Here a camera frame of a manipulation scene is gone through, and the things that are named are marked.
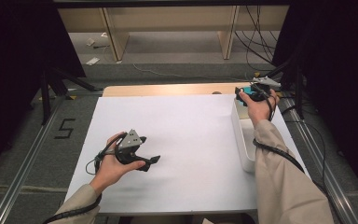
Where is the wooden table frame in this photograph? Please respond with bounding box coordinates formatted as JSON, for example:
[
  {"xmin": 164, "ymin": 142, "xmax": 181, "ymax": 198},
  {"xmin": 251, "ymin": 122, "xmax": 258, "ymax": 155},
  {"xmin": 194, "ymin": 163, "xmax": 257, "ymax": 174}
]
[{"xmin": 102, "ymin": 81, "xmax": 255, "ymax": 98}]

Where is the left hand-held gripper cable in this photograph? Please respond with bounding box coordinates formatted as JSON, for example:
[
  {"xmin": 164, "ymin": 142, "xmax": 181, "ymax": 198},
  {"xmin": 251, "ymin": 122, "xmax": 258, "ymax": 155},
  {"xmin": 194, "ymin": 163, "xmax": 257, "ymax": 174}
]
[{"xmin": 41, "ymin": 133, "xmax": 129, "ymax": 224}]

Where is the aluminium floor rail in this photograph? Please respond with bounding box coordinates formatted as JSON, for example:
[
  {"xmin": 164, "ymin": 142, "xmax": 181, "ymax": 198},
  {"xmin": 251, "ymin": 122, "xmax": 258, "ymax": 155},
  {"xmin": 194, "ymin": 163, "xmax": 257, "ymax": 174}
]
[
  {"xmin": 0, "ymin": 92, "xmax": 65, "ymax": 224},
  {"xmin": 279, "ymin": 91, "xmax": 358, "ymax": 224}
]

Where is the light wooden desk frame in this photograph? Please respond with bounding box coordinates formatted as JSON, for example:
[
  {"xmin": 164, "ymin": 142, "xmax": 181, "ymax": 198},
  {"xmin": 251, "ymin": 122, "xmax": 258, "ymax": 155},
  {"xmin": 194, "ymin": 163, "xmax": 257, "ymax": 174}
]
[{"xmin": 57, "ymin": 5, "xmax": 290, "ymax": 62}]

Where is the white table cover board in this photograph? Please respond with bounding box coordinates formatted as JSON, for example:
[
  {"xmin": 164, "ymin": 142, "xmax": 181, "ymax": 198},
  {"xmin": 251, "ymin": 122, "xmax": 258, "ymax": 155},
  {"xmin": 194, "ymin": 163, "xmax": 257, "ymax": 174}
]
[{"xmin": 64, "ymin": 92, "xmax": 311, "ymax": 216}]

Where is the person's left hand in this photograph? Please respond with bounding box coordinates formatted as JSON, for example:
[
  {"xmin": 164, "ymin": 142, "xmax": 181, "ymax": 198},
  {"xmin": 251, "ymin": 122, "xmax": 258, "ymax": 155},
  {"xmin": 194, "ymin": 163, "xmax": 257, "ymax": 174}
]
[{"xmin": 89, "ymin": 132, "xmax": 147, "ymax": 196}]

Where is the pale thin floor cable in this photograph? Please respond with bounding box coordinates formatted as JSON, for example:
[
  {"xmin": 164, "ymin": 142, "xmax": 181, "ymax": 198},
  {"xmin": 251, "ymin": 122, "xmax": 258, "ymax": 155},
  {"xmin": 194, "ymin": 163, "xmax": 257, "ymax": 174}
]
[{"xmin": 131, "ymin": 63, "xmax": 253, "ymax": 83}]

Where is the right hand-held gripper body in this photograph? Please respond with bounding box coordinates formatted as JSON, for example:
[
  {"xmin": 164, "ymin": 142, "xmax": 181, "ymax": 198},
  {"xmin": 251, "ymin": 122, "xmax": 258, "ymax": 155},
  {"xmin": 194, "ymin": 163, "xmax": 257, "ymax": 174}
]
[{"xmin": 248, "ymin": 76, "xmax": 282, "ymax": 103}]

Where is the black curtain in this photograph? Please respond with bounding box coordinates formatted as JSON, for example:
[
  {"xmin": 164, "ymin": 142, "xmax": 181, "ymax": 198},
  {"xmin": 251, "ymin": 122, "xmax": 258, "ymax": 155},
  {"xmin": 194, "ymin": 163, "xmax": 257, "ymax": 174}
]
[
  {"xmin": 271, "ymin": 0, "xmax": 358, "ymax": 197},
  {"xmin": 0, "ymin": 0, "xmax": 87, "ymax": 183}
]

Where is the person's right hand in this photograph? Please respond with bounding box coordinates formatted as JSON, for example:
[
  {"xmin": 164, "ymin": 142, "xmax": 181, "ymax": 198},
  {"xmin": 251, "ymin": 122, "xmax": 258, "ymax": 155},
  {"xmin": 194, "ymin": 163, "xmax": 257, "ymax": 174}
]
[{"xmin": 238, "ymin": 89, "xmax": 281, "ymax": 127}]

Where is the right hand-held gripper cable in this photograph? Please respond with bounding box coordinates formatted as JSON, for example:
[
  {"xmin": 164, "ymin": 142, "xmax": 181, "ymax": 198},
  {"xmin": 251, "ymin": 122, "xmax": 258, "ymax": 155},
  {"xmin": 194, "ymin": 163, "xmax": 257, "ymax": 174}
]
[{"xmin": 252, "ymin": 82, "xmax": 307, "ymax": 174}]

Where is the black tripod stand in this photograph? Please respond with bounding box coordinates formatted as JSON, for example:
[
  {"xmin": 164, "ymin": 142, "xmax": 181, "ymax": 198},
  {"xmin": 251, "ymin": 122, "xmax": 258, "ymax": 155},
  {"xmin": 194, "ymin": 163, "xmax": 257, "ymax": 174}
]
[
  {"xmin": 260, "ymin": 55, "xmax": 306, "ymax": 121},
  {"xmin": 39, "ymin": 66, "xmax": 100, "ymax": 126}
]

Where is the white plastic bin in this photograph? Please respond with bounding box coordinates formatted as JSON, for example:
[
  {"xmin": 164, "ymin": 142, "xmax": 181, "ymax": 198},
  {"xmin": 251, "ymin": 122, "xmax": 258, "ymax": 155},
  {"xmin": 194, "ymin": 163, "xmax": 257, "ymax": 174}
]
[{"xmin": 230, "ymin": 98, "xmax": 276, "ymax": 174}]

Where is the hand-held gripper cable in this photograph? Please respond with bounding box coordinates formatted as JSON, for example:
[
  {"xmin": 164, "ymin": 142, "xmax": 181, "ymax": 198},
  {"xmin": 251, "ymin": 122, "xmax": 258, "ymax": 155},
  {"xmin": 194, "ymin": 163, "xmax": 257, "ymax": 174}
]
[
  {"xmin": 41, "ymin": 133, "xmax": 129, "ymax": 224},
  {"xmin": 252, "ymin": 82, "xmax": 307, "ymax": 174}
]

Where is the black cable bundle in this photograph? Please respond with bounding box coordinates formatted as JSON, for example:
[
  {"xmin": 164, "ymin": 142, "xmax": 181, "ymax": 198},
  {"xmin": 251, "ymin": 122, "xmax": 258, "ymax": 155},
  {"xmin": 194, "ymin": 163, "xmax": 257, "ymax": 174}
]
[{"xmin": 234, "ymin": 5, "xmax": 282, "ymax": 72}]

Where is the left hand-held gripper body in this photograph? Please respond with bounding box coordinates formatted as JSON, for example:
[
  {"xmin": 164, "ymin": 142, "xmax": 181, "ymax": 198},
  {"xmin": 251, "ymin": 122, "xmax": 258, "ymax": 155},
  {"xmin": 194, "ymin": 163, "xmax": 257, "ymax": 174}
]
[{"xmin": 114, "ymin": 128, "xmax": 146, "ymax": 166}]

